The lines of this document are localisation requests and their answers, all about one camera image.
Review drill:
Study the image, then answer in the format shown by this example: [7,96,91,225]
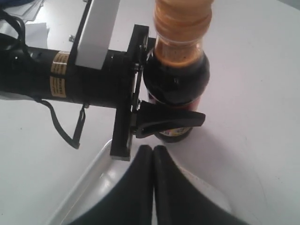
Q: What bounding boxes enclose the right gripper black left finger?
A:
[71,145,154,225]

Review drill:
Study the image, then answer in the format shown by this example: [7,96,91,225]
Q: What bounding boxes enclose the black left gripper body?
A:
[67,24,149,161]

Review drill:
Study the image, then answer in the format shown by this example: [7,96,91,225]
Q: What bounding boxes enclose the white paper sheets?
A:
[0,0,92,47]

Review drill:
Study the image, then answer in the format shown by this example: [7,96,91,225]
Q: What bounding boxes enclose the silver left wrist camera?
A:
[70,0,120,69]

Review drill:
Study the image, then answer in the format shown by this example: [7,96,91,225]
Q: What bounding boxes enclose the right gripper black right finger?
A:
[153,145,244,225]

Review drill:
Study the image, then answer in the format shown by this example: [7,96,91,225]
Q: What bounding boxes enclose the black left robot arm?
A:
[0,25,209,161]

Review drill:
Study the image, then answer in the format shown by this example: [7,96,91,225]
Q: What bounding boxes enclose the dark soy sauce bottle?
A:
[143,0,213,143]

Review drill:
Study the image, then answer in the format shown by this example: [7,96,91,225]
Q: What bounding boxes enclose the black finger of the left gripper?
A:
[135,101,206,138]

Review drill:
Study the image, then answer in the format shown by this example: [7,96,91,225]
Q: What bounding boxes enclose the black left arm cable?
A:
[0,9,87,150]

